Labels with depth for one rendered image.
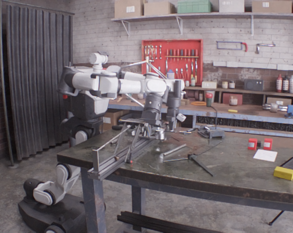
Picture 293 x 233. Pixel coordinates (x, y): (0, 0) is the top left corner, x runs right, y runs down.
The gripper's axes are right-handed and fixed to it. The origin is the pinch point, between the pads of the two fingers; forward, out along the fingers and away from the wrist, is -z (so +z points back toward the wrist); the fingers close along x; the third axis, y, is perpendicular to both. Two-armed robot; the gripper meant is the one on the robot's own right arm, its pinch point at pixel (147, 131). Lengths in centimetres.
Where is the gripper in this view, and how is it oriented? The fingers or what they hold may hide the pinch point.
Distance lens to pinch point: 126.8
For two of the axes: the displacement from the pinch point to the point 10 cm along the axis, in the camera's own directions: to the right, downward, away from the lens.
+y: -3.5, -3.2, -8.8
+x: -9.2, -0.9, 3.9
